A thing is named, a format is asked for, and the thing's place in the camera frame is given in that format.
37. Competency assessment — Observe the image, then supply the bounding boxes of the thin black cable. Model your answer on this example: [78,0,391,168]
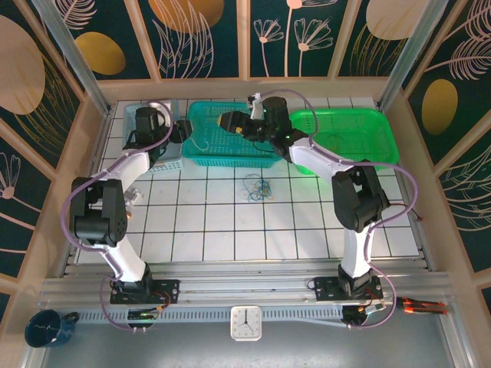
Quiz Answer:
[325,132,348,153]

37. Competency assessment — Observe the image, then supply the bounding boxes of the teal plastic basket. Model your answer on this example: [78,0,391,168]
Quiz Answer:
[180,101,287,169]

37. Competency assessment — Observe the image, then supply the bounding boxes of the light blue plastic basket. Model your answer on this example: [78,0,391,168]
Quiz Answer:
[123,98,184,176]

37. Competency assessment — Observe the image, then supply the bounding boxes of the green plastic basket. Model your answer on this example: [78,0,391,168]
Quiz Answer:
[289,108,400,176]

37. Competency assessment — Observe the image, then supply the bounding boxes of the white square clock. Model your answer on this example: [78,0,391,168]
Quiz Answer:
[229,305,263,341]

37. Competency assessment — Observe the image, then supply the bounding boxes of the dark blue mug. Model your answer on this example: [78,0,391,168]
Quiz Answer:
[25,309,81,349]

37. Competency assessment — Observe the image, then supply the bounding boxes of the orange black pliers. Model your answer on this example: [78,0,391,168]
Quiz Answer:
[397,297,448,316]

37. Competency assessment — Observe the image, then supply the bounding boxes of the aluminium frame post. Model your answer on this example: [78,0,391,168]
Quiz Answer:
[377,0,450,113]
[32,0,115,117]

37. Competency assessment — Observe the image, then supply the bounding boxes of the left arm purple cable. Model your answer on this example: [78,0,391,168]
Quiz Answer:
[61,100,173,333]

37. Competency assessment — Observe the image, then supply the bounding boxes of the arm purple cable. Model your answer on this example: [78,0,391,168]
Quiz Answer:
[257,88,419,330]
[61,100,173,333]

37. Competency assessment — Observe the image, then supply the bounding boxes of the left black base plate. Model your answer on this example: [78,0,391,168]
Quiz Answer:
[110,278,181,306]

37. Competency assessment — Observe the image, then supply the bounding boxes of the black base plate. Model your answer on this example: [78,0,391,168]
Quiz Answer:
[313,275,384,303]
[110,278,181,306]

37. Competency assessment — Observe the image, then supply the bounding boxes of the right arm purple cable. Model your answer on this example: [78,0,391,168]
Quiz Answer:
[257,88,419,330]

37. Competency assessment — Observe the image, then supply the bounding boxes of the thin red wire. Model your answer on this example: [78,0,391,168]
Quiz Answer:
[387,203,425,223]

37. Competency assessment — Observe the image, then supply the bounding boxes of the aluminium mounting rail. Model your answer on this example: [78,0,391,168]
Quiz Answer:
[38,260,457,310]

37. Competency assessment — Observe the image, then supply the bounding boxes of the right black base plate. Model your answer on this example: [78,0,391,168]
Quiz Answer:
[313,275,384,303]

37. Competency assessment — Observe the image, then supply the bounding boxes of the grey slotted cable duct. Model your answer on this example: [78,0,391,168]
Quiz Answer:
[74,307,346,323]

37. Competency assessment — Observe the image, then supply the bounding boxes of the grey flat cable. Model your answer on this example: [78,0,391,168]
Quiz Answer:
[295,316,346,328]

